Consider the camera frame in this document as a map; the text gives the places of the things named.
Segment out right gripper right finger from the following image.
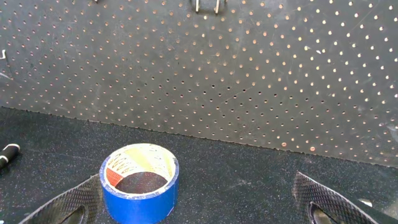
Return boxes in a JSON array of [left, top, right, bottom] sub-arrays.
[[291, 170, 382, 224]]

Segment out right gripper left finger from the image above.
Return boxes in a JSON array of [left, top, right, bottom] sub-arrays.
[[18, 173, 108, 224]]

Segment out black pegboard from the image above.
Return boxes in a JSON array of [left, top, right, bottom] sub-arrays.
[[0, 0, 398, 169]]

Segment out roll of blue tape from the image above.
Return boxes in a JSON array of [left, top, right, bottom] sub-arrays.
[[99, 142, 180, 224]]

